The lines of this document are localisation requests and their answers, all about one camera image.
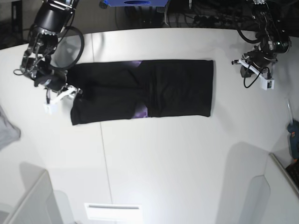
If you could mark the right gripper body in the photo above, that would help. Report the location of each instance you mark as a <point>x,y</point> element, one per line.
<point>55,84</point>

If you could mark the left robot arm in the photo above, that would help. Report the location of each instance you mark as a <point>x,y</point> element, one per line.
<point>270,41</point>

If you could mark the white bin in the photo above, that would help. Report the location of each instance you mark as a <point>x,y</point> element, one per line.
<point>40,203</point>
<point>272,198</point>

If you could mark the grey cloth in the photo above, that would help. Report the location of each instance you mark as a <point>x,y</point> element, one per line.
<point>8,132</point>

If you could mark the black T-shirt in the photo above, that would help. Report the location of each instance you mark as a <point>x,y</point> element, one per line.
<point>139,89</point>

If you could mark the blue glue gun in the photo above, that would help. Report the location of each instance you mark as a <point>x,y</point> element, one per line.
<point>293,130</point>

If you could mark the white right bin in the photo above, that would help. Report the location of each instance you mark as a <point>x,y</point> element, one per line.
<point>272,198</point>

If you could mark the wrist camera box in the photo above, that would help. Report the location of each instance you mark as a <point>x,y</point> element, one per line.
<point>267,84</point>
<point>50,108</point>

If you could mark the white left bin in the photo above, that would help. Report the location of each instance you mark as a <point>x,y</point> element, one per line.
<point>40,203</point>

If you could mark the blue box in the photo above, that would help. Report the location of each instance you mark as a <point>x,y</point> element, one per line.
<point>127,3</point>

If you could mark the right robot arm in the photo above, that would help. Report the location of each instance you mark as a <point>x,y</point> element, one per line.
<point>53,18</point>

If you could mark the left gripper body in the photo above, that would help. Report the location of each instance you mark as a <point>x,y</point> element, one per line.
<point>262,62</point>

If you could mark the black keyboard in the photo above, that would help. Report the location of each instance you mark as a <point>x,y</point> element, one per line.
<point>293,171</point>

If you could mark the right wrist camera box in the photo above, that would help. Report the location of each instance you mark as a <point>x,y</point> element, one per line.
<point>50,108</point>

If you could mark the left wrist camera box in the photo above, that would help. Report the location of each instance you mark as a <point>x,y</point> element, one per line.
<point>267,84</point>

